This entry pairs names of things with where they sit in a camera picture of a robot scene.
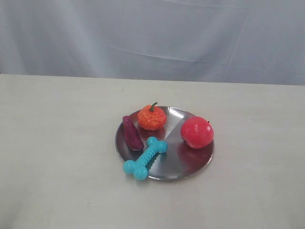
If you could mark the purple toy sweet potato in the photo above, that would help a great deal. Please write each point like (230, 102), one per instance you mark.
(131, 135)

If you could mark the grey backdrop cloth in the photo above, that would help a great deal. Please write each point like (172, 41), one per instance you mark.
(232, 41)

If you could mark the teal toy bone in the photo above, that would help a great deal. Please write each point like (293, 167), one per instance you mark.
(139, 168)

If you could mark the red toy apple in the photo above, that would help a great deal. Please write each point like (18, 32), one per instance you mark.
(197, 132)

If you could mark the round stainless steel plate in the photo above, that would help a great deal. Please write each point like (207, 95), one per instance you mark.
(180, 161)

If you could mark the orange toy tangerine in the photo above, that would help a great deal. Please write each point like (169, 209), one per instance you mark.
(151, 117)

